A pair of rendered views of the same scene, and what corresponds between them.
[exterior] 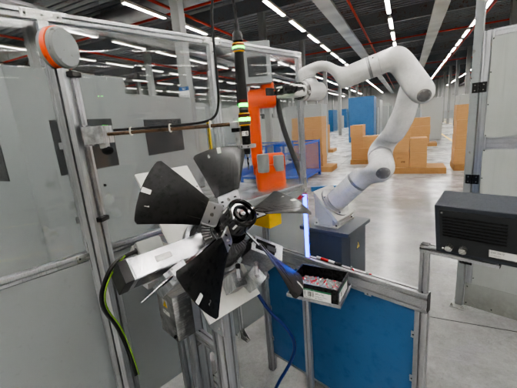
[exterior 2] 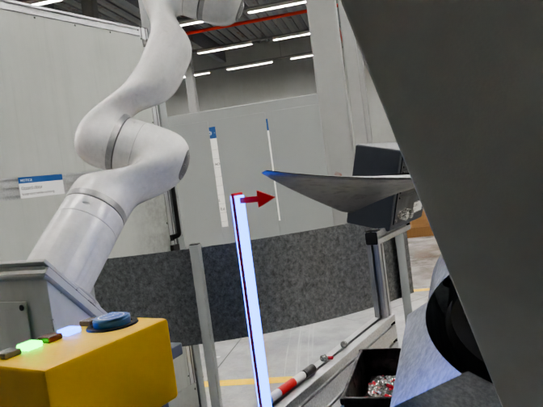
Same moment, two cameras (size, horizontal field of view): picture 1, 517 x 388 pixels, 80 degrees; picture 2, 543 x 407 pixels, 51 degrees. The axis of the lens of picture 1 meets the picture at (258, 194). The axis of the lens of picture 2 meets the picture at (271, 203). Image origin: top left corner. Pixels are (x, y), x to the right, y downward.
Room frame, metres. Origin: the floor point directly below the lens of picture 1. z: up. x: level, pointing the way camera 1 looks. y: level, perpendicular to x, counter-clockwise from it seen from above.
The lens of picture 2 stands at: (1.58, 0.58, 1.21)
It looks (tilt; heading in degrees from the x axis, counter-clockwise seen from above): 3 degrees down; 255
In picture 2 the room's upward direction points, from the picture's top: 7 degrees counter-clockwise
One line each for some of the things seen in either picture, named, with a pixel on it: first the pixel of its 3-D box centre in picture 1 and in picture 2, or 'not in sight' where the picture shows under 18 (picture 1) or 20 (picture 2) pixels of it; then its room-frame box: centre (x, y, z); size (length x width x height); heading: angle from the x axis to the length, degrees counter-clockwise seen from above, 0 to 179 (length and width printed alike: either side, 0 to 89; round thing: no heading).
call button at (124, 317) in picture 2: not in sight; (111, 322); (1.61, -0.06, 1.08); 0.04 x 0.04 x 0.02
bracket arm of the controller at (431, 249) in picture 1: (458, 254); (389, 230); (0.97, -0.67, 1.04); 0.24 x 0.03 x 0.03; 44
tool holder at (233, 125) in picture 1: (243, 134); not in sight; (1.18, 0.04, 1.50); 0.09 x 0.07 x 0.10; 79
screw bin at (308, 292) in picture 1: (318, 283); (406, 391); (1.19, -0.23, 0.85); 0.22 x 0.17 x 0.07; 59
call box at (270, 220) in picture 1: (265, 217); (86, 387); (1.64, -0.03, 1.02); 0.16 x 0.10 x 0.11; 44
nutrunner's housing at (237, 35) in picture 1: (241, 91); not in sight; (1.18, 0.03, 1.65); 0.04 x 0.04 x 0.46
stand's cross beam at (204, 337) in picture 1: (210, 342); not in sight; (1.24, 0.28, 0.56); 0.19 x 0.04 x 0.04; 44
